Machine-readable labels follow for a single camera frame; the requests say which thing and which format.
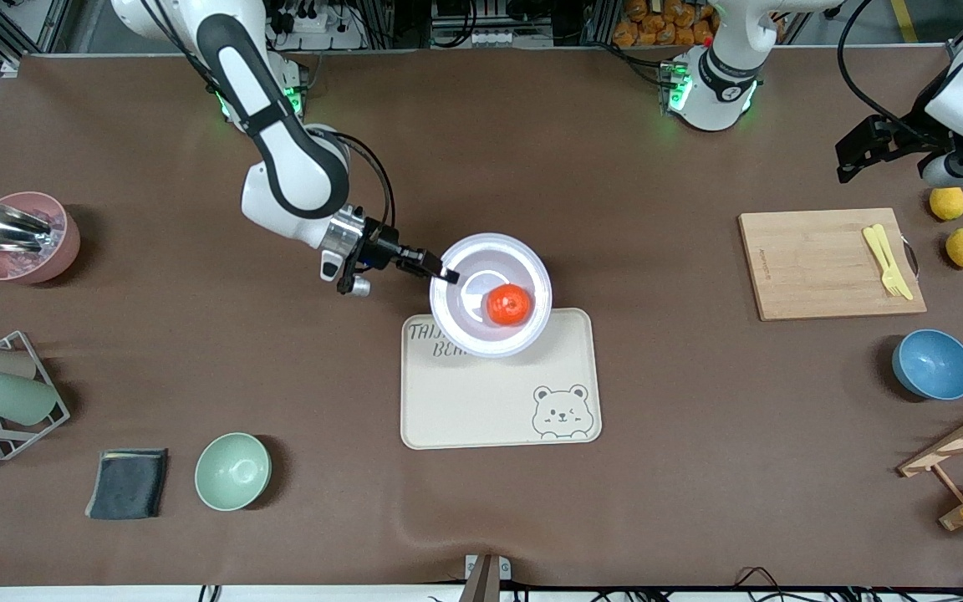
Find white round plate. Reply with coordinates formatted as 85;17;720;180
429;232;553;360

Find orange fruit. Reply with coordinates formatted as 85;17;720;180
485;283;532;328

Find wooden cutting board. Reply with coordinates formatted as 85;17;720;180
738;208;928;322

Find yellow plastic fork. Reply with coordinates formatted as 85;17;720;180
863;226;902;298

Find yellow plastic knife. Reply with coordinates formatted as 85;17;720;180
873;223;915;302

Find cream tray with bear print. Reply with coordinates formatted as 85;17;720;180
400;308;603;451

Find blue bowl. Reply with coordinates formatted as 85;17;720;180
892;329;963;401

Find pile of oranges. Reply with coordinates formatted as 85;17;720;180
613;0;718;48

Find white power strip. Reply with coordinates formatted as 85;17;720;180
271;4;365;49

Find pale green bowl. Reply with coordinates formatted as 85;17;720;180
194;432;272;512

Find wooden peg rack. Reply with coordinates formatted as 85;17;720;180
897;393;963;532

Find pink bowl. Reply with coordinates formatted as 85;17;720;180
0;191;81;285

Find dark grey folded cloth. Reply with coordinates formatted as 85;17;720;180
84;449;169;521

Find metal scoop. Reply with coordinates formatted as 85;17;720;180
0;202;61;254

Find pale green cup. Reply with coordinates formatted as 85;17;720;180
0;371;59;426

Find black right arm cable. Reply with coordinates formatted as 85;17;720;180
323;130;397;232

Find grey metal table bracket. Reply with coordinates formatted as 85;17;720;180
458;554;512;602

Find grey wire cup rack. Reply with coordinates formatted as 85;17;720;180
0;330;71;462

